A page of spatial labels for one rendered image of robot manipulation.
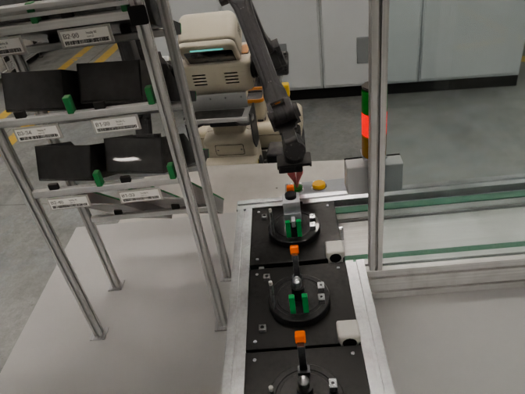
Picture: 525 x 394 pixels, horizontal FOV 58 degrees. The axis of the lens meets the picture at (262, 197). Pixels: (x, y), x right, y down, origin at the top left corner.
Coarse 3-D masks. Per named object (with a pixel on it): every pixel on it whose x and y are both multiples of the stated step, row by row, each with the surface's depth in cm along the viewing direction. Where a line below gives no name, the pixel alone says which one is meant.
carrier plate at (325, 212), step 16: (272, 208) 138; (304, 208) 136; (320, 208) 135; (256, 224) 133; (320, 224) 129; (336, 224) 128; (256, 240) 127; (320, 240) 124; (336, 240) 123; (256, 256) 122; (272, 256) 121; (288, 256) 121; (304, 256) 120; (320, 256) 119
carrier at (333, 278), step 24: (312, 264) 117; (336, 264) 116; (264, 288) 113; (288, 288) 109; (312, 288) 108; (336, 288) 110; (264, 312) 107; (288, 312) 103; (312, 312) 103; (336, 312) 104; (264, 336) 101; (288, 336) 101; (312, 336) 100; (336, 336) 99; (360, 336) 97
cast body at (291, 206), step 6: (288, 192) 122; (294, 192) 122; (282, 198) 122; (288, 198) 120; (294, 198) 121; (288, 204) 120; (294, 204) 120; (288, 210) 121; (294, 210) 121; (300, 210) 122; (288, 216) 122; (294, 216) 122; (300, 216) 122; (294, 222) 120
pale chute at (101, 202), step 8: (96, 192) 121; (96, 200) 122; (104, 200) 125; (112, 200) 129; (96, 208) 119; (104, 208) 118; (112, 208) 118; (120, 208) 117; (128, 208) 116; (136, 208) 116; (144, 208) 120; (152, 208) 125; (160, 208) 130; (160, 216) 132; (168, 216) 135
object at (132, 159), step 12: (108, 144) 98; (120, 144) 97; (132, 144) 97; (144, 144) 96; (156, 144) 96; (168, 144) 98; (108, 156) 99; (120, 156) 98; (132, 156) 97; (144, 156) 97; (156, 156) 96; (168, 156) 98; (192, 156) 112; (108, 168) 99; (120, 168) 98; (132, 168) 98; (144, 168) 97; (156, 168) 97
